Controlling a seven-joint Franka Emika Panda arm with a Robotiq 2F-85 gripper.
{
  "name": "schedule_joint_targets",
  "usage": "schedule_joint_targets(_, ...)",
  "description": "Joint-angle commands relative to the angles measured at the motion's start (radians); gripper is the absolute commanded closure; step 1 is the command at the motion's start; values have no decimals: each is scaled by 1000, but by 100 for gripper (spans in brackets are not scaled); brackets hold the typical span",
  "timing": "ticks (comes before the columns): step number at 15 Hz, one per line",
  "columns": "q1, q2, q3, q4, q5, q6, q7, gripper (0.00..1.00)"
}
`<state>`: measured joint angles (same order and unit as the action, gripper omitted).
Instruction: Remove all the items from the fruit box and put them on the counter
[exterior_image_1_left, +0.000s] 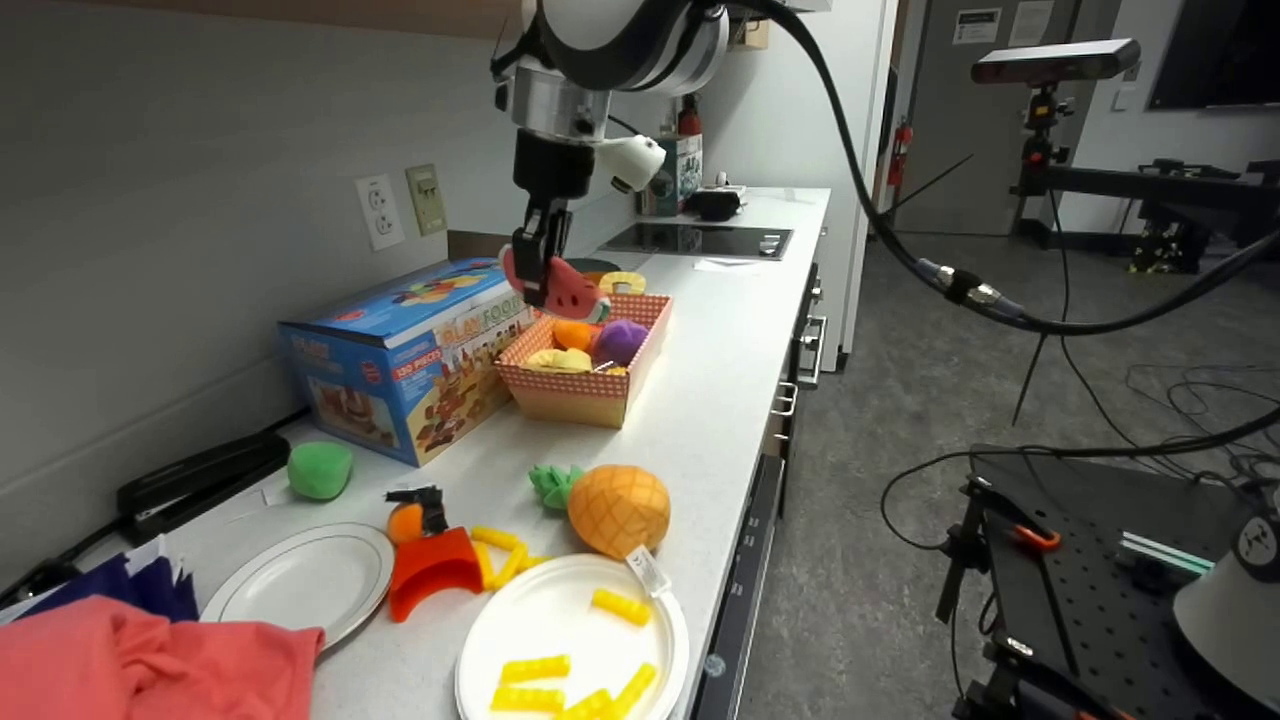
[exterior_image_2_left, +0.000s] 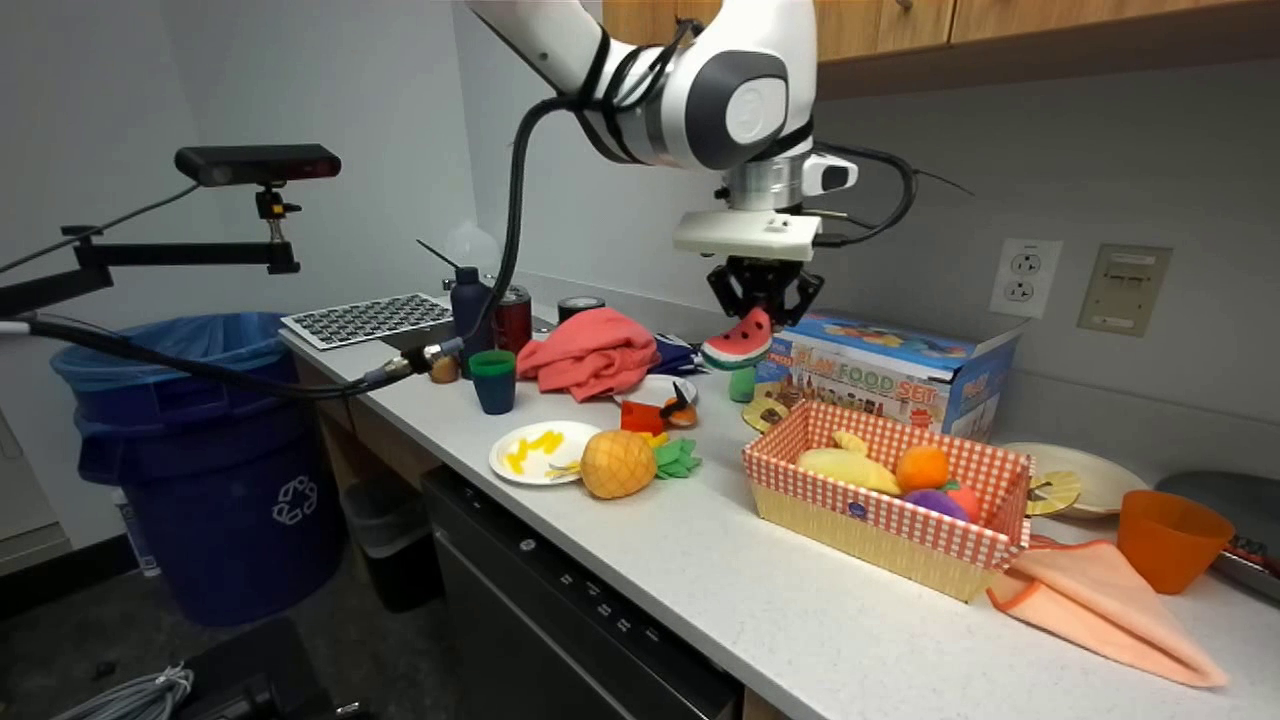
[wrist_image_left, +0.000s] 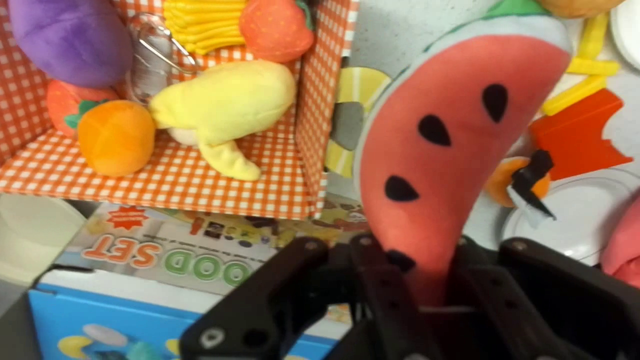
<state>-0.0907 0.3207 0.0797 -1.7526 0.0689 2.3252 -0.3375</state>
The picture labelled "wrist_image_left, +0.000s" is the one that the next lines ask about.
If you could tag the clear sanitizer bottle with carabiner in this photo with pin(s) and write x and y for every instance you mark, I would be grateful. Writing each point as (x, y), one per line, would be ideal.
(150, 60)

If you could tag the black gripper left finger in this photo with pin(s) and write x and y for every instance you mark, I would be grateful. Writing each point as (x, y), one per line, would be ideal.
(266, 300)

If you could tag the plush watermelon slice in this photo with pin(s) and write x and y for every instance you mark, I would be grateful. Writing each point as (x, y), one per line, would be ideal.
(453, 167)

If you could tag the red toy fries holder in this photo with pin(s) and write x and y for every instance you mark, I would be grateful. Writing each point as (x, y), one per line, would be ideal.
(581, 136)

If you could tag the loose yellow plastic fries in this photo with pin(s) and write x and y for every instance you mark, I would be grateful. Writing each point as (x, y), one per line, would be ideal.
(590, 67)

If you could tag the plush orange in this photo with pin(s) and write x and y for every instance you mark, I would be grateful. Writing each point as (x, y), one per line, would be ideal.
(116, 136)

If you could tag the yellow toy fries bundle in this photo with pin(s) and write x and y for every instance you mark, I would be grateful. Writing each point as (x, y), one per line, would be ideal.
(202, 26)

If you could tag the pink cloth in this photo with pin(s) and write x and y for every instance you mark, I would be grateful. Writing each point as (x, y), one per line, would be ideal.
(623, 240)

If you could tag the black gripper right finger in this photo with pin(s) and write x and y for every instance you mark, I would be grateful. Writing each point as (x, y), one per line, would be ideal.
(566, 306)

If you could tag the purple plush fruit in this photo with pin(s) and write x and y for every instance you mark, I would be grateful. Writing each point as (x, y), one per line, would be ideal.
(66, 36)

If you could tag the blue toy food set box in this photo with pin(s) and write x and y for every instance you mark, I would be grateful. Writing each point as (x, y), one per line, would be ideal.
(133, 266)

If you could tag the yellow plush banana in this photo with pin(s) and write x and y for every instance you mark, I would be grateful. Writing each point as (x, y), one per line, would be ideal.
(227, 100)

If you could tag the white plate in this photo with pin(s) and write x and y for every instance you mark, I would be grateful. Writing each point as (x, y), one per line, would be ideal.
(587, 206)
(629, 26)

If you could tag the small orange black toy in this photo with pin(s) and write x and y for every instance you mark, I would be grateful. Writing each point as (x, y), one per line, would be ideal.
(516, 177)

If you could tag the red checkered fruit box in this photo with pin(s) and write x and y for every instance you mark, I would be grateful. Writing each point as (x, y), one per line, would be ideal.
(167, 192)

